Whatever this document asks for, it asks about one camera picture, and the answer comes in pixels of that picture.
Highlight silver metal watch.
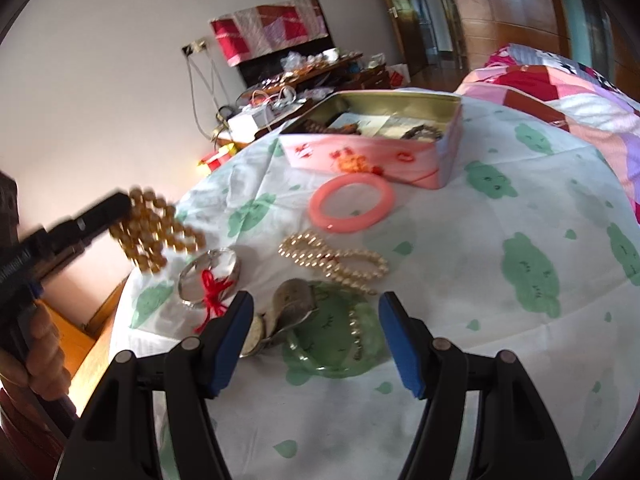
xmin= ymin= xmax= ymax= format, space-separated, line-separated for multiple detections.
xmin=239 ymin=278 xmax=321 ymax=359

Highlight wooden wardrobe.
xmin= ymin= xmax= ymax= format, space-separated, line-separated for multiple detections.
xmin=442 ymin=0 xmax=640 ymax=92

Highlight pink bangle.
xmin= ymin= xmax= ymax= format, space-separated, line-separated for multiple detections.
xmin=308 ymin=174 xmax=396 ymax=233

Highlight red and yellow carton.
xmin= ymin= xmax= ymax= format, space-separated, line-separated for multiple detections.
xmin=197 ymin=144 xmax=237 ymax=175

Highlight dark bead bracelet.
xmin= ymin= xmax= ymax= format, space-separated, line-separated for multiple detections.
xmin=400 ymin=125 xmax=444 ymax=142

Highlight silver bangle with red tassel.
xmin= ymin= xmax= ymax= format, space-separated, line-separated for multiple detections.
xmin=177 ymin=249 xmax=242 ymax=334

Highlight amber bead bracelet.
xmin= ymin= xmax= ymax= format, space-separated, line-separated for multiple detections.
xmin=109 ymin=186 xmax=207 ymax=275

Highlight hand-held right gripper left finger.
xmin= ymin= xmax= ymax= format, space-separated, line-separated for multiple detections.
xmin=62 ymin=290 xmax=256 ymax=480

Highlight pearl necklace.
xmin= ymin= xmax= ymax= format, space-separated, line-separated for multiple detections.
xmin=278 ymin=230 xmax=391 ymax=361

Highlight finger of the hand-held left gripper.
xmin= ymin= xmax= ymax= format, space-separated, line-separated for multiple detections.
xmin=42 ymin=192 xmax=132 ymax=257

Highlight white sheet with green prints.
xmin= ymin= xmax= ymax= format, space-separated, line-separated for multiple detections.
xmin=107 ymin=87 xmax=640 ymax=480

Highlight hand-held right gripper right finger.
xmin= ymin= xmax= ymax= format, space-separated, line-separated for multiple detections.
xmin=377 ymin=290 xmax=576 ymax=480

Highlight green jade bangle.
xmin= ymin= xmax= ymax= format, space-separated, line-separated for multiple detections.
xmin=281 ymin=282 xmax=388 ymax=378

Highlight black television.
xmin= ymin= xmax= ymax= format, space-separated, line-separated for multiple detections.
xmin=240 ymin=35 xmax=336 ymax=93

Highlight red and white patchwork cloth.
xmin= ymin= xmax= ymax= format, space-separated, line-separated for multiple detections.
xmin=210 ymin=0 xmax=331 ymax=67

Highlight brown wooden bead bracelet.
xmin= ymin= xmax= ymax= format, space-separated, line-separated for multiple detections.
xmin=295 ymin=119 xmax=362 ymax=136

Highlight wooden door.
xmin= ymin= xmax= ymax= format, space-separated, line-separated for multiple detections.
xmin=370 ymin=0 xmax=418 ymax=86

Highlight person's left hand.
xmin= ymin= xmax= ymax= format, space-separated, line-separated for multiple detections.
xmin=0 ymin=302 xmax=74 ymax=403

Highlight person's left forearm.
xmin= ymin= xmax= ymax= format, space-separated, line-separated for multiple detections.
xmin=0 ymin=377 xmax=81 ymax=480

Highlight white paper bag red print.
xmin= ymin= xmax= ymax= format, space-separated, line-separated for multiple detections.
xmin=387 ymin=62 xmax=412 ymax=89

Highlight pink tin box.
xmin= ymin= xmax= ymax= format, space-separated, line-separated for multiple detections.
xmin=277 ymin=91 xmax=463 ymax=191

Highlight printed paper lining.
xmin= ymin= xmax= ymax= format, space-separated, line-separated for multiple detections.
xmin=330 ymin=111 xmax=403 ymax=137

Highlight white cardboard box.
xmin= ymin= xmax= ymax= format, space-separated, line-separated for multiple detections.
xmin=227 ymin=107 xmax=274 ymax=134

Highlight wooden television cabinet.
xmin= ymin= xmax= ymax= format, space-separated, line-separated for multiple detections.
xmin=215 ymin=52 xmax=393 ymax=151

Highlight hanging power cables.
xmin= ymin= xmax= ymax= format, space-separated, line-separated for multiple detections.
xmin=186 ymin=52 xmax=227 ymax=142

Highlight pink patchwork quilt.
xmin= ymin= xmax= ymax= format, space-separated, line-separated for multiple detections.
xmin=452 ymin=44 xmax=640 ymax=221

